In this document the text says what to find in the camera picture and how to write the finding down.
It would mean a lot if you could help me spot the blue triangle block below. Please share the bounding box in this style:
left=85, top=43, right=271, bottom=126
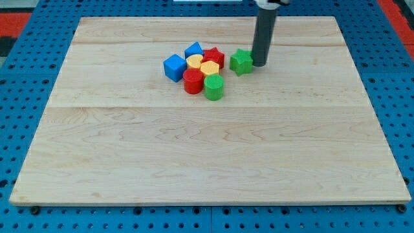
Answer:
left=184, top=41, right=204, bottom=58

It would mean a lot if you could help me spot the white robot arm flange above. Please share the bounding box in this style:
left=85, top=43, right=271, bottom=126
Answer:
left=254, top=0, right=291, bottom=10

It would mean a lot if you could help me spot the yellow heart block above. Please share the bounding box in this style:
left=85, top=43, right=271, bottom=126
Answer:
left=186, top=54, right=204, bottom=69

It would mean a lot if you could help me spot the green cylinder block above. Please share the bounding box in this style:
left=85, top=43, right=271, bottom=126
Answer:
left=204, top=74, right=224, bottom=101

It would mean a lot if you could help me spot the red cylinder block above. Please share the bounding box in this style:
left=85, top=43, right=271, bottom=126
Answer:
left=183, top=68, right=204, bottom=94

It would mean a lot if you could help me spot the yellow hexagon block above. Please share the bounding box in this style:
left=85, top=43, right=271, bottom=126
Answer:
left=200, top=61, right=219, bottom=77

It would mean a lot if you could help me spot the blue cube block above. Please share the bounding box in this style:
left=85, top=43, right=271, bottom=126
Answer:
left=163, top=54, right=187, bottom=82

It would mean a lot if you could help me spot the red star block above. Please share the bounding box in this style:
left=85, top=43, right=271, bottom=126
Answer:
left=202, top=47, right=225, bottom=69

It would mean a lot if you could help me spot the green star block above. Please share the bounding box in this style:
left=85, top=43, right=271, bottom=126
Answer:
left=230, top=49, right=253, bottom=76

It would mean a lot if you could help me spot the wooden board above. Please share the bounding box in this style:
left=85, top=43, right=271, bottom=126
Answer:
left=10, top=16, right=411, bottom=206

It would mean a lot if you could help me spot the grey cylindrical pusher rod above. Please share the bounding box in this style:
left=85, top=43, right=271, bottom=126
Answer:
left=251, top=8, right=278, bottom=67

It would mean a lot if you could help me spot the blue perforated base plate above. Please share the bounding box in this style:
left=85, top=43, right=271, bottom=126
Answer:
left=1, top=0, right=413, bottom=232

